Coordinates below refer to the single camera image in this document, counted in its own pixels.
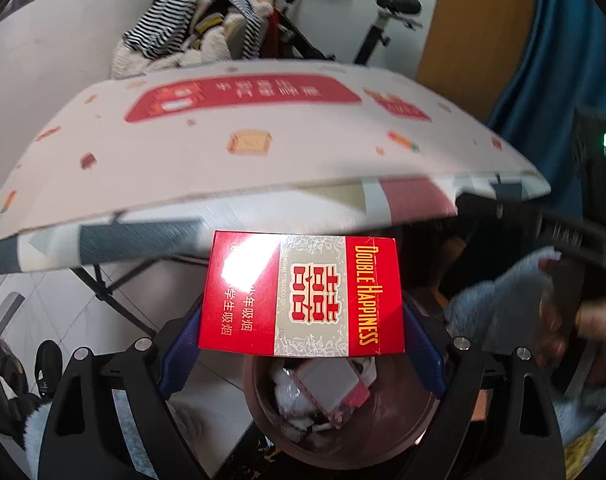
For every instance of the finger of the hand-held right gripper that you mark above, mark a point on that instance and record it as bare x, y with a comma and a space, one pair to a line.
558, 232

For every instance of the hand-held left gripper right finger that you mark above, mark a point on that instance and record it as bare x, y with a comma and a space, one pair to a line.
425, 360

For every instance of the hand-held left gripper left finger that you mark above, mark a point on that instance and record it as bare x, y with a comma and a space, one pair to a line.
178, 360

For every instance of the brown round bin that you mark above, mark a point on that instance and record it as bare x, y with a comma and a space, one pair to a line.
383, 430

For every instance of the red cigarette box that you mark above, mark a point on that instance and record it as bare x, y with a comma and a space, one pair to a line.
248, 300

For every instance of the person's right forearm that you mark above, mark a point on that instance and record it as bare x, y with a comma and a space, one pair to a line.
493, 300

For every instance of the person's right hand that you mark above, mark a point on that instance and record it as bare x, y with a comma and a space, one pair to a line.
598, 322

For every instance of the white red box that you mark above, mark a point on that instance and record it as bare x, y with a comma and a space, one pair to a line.
328, 380

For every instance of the blue curtain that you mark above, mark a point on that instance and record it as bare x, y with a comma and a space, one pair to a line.
543, 85

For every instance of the black shoe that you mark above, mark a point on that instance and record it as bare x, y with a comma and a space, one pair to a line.
48, 365

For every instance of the white fluffy cloth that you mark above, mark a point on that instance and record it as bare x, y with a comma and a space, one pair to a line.
35, 432

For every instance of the printed folding table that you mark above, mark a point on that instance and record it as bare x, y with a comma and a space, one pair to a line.
183, 170

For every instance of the wooden door panel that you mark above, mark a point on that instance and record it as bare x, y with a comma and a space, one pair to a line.
473, 35

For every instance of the black exercise bike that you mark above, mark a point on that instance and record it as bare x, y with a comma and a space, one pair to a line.
373, 40

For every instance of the red garment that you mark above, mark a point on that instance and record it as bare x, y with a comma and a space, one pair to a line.
270, 35

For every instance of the dark jacket with yellow stripe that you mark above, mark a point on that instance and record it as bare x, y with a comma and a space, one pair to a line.
208, 22

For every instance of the black white striped shirt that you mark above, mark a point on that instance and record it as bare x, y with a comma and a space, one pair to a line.
158, 20

